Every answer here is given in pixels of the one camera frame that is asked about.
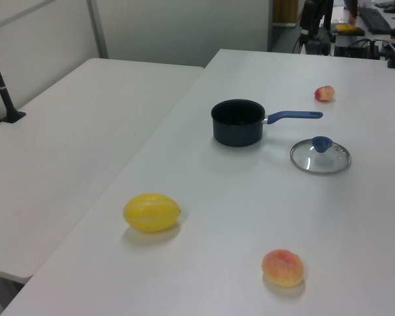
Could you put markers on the yellow box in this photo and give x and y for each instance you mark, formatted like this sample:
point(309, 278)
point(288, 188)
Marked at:
point(345, 28)

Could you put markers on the orange pink peach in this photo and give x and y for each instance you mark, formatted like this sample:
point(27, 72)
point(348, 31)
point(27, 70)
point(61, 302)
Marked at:
point(282, 268)

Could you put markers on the brown wooden cabinet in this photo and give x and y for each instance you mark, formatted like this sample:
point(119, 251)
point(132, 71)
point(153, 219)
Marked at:
point(284, 11)

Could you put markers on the black computer keyboard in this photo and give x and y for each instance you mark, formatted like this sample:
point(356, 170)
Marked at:
point(375, 19)

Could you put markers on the glass lid with blue knob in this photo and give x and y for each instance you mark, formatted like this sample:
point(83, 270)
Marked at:
point(332, 161)

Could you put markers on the red wax apple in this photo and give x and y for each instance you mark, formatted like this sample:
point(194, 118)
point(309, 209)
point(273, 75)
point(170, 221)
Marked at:
point(324, 93)

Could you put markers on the yellow striped melon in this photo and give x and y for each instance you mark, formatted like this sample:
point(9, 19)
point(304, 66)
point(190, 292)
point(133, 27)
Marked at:
point(151, 212)

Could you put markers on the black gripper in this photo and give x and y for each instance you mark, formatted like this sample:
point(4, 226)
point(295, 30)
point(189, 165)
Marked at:
point(308, 14)

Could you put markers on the grey partition frame post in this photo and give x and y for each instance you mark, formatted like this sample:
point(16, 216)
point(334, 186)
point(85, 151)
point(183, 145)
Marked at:
point(98, 29)

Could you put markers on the black computer mouse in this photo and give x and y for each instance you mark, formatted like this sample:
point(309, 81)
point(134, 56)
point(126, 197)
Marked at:
point(391, 9)

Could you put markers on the black camera stand pole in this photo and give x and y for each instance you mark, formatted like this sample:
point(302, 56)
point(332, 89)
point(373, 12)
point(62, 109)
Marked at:
point(1, 89)

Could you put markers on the black electronics box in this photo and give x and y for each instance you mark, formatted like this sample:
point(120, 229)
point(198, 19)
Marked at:
point(355, 51)

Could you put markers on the dark grey equipment box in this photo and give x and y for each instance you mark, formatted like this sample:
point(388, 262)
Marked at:
point(319, 46)

